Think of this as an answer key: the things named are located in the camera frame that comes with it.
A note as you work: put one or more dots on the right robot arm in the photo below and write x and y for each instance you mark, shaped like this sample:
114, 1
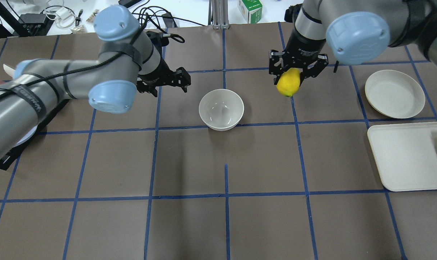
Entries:
356, 31

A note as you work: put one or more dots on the white charger with cable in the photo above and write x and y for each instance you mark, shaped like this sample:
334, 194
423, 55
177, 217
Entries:
63, 17

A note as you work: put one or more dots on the black dish rack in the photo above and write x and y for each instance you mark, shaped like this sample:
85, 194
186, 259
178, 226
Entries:
7, 160

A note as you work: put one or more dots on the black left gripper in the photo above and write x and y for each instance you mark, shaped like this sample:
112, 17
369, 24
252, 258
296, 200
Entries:
158, 72

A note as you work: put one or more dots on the white rectangular tray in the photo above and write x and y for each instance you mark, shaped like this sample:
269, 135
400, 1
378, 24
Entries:
405, 155

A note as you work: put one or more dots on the aluminium frame post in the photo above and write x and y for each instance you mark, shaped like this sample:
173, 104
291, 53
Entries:
218, 14

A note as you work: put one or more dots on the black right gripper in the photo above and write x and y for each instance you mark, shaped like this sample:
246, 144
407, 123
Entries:
305, 46

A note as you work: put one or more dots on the cream plate in rack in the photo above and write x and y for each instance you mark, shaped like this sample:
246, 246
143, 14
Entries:
9, 70

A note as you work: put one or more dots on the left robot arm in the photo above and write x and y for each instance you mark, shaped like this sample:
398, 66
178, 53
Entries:
128, 62

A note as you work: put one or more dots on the light blue plate in rack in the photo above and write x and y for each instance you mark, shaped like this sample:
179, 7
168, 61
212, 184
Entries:
27, 136

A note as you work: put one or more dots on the yellow lemon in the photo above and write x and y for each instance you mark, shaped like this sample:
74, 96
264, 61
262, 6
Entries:
289, 82

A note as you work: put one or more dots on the white round plate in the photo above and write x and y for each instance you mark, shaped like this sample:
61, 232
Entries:
394, 94

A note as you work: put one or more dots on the black device on desk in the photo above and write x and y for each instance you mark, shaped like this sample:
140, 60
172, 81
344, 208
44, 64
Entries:
25, 25

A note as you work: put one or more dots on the green white box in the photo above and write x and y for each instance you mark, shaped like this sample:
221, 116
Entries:
251, 10

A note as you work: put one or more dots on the white ceramic bowl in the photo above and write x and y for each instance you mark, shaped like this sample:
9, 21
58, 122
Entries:
221, 109

